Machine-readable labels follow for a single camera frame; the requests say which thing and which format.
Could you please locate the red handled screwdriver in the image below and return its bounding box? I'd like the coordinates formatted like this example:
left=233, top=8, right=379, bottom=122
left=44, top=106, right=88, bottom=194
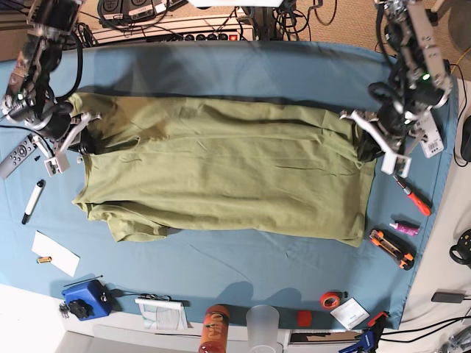
left=392, top=174, right=431, bottom=216

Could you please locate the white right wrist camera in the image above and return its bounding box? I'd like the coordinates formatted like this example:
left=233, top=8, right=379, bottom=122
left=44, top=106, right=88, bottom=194
left=44, top=154, right=70, bottom=177

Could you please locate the white paper booklet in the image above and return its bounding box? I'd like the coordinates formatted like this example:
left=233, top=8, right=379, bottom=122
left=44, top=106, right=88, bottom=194
left=135, top=298, right=188, bottom=331

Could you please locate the black cable tie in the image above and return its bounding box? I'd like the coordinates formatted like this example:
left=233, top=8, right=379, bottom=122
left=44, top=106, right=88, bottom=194
left=63, top=275, right=103, bottom=288

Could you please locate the grey remote control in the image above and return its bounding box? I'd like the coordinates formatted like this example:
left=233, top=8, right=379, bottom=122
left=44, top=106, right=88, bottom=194
left=0, top=134, right=36, bottom=179

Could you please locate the black power adapter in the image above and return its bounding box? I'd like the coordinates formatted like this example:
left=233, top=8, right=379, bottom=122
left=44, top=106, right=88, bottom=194
left=431, top=291, right=467, bottom=304

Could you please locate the white paper sheet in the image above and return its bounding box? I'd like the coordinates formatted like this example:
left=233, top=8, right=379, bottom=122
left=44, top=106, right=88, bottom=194
left=32, top=231, right=80, bottom=277

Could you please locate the white square card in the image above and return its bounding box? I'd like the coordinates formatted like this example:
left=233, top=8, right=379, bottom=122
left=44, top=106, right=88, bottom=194
left=330, top=298, right=369, bottom=330

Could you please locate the blue box with knob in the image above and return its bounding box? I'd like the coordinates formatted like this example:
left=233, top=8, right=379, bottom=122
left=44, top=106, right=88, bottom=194
left=62, top=279, right=112, bottom=321

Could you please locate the clear plastic bit case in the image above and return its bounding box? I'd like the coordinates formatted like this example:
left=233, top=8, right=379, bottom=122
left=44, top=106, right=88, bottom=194
left=414, top=111, right=444, bottom=159

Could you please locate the blue orange bar clamp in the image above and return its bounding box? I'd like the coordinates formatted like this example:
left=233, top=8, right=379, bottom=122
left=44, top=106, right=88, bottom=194
left=339, top=311, right=389, bottom=353

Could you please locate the orange black utility knife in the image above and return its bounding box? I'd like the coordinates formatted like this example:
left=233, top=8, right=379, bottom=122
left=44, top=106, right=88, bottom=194
left=369, top=229, right=415, bottom=271

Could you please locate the small red block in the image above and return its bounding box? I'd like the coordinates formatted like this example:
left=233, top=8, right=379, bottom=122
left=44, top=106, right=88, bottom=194
left=297, top=310, right=313, bottom=328

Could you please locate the translucent plastic cup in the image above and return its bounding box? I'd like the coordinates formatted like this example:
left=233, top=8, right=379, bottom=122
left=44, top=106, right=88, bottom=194
left=246, top=305, right=280, bottom=353

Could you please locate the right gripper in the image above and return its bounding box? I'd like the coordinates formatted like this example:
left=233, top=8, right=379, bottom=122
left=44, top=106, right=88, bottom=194
left=29, top=102, right=102, bottom=154

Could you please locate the white power strip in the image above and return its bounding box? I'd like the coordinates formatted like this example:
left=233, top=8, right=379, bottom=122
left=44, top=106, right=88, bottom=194
left=92, top=15, right=255, bottom=45

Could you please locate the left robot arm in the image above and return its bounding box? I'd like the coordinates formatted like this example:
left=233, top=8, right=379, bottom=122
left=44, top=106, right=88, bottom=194
left=345, top=1, right=453, bottom=162

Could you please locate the olive green t-shirt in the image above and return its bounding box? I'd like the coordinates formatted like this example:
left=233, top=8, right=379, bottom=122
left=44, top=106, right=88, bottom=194
left=70, top=93, right=375, bottom=247

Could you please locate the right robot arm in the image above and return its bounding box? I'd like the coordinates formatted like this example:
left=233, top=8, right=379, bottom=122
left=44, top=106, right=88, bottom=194
left=1, top=35, right=383, bottom=174

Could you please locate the small yellow battery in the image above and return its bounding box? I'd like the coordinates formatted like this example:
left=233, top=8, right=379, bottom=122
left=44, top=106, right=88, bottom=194
left=37, top=257, right=52, bottom=263

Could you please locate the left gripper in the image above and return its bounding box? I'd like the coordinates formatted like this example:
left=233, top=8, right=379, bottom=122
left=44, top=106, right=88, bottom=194
left=340, top=104, right=422, bottom=162

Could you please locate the white black marker pen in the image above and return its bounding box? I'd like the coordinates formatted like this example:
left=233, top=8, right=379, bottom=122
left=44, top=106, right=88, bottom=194
left=21, top=179, right=45, bottom=225

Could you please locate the orange drink bottle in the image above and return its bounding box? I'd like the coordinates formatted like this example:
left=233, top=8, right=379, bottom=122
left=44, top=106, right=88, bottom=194
left=198, top=304, right=230, bottom=353

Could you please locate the orange tape roll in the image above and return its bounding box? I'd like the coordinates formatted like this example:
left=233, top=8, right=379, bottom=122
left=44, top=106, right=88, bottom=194
left=320, top=291, right=343, bottom=310

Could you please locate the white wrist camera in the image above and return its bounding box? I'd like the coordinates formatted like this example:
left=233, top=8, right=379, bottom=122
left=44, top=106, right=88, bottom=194
left=44, top=154, right=70, bottom=177
left=381, top=152, right=411, bottom=178

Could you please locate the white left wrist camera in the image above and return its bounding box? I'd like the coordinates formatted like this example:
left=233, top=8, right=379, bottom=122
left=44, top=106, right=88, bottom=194
left=381, top=152, right=411, bottom=178

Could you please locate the purple glue tube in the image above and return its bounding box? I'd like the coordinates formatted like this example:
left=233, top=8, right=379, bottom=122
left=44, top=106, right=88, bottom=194
left=389, top=222, right=419, bottom=237

